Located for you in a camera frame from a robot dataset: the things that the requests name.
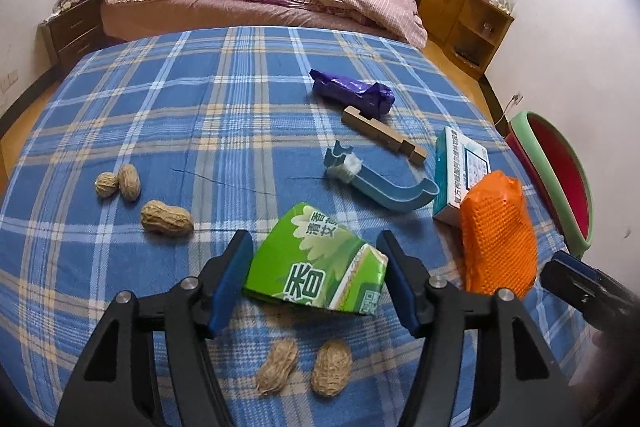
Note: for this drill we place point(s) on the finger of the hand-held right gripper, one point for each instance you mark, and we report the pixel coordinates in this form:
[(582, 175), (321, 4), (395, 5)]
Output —
[(570, 279)]

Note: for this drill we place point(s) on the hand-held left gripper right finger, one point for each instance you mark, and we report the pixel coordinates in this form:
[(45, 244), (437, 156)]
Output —
[(400, 287)]

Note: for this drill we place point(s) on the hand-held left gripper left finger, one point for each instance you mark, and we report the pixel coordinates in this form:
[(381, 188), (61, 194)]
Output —
[(230, 287)]

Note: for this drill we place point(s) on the green paper packet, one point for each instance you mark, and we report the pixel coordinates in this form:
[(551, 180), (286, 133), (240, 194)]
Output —
[(315, 257)]

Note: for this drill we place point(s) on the green basin with red inside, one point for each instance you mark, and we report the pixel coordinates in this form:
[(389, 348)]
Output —
[(565, 177)]

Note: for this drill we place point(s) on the peanut in shell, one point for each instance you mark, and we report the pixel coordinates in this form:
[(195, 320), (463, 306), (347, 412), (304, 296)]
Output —
[(331, 367), (130, 183), (277, 367), (167, 218)]

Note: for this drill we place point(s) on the teal and white carton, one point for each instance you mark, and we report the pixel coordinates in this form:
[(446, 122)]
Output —
[(450, 187)]

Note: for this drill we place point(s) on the small white tissue wad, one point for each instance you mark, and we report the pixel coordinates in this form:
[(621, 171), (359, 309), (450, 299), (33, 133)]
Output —
[(346, 168)]

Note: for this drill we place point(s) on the wooden block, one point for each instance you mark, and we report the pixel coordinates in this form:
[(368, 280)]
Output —
[(380, 132)]

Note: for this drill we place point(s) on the walnut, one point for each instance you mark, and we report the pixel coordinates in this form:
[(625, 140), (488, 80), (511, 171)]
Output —
[(106, 185)]

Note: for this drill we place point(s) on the blue plaid cloth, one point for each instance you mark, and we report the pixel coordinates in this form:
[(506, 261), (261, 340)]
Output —
[(225, 107)]

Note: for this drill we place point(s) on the purple plastic wrapper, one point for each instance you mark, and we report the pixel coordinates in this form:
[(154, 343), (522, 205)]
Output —
[(350, 89)]

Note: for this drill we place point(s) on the glass jar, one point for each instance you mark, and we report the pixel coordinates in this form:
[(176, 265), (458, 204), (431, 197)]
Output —
[(486, 29)]

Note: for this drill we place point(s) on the pink and white desk items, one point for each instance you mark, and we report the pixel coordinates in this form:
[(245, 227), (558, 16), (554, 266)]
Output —
[(497, 2)]

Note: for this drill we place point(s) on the wooden nightstand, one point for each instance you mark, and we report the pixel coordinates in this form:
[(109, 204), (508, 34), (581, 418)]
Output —
[(75, 32)]

